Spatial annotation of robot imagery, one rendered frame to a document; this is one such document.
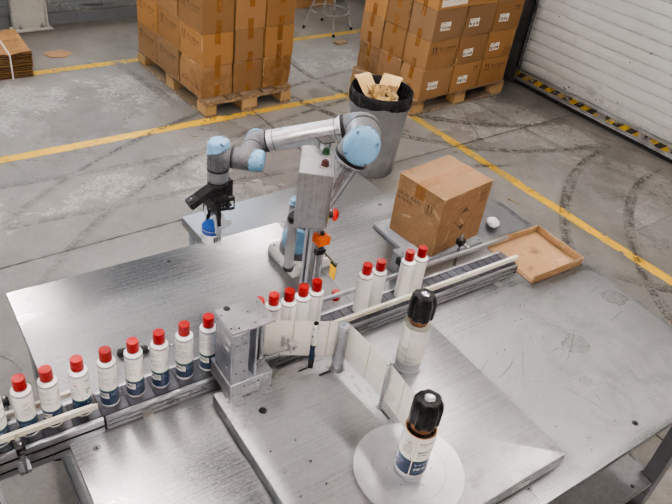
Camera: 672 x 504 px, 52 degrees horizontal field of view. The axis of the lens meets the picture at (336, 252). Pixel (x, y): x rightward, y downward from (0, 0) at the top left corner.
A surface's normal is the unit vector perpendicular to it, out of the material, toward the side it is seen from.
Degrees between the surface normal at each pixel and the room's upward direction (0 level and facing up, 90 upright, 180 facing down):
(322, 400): 0
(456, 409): 0
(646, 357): 0
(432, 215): 90
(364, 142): 83
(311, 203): 90
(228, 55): 91
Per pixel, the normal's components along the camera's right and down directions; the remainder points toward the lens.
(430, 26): -0.76, 0.31
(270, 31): 0.58, 0.52
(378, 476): 0.12, -0.80
